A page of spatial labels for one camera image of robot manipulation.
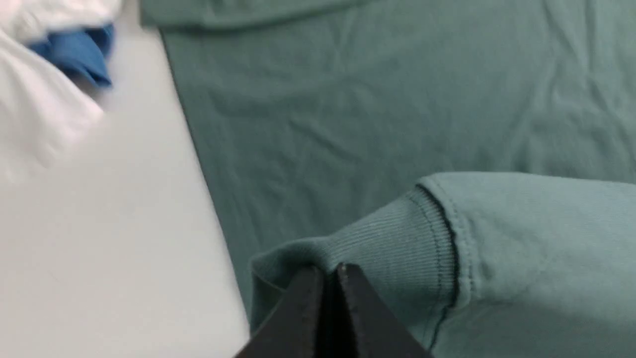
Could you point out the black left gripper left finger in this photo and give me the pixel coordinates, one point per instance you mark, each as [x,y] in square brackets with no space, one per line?
[291,331]

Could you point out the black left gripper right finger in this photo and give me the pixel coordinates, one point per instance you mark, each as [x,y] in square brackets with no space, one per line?
[364,327]

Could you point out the green long sleeve shirt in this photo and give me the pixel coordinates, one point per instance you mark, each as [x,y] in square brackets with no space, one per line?
[475,158]

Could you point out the white cloth garment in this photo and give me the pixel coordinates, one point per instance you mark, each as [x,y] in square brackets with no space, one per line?
[44,113]

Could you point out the blue cloth garment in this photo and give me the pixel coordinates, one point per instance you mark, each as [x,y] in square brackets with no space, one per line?
[80,54]

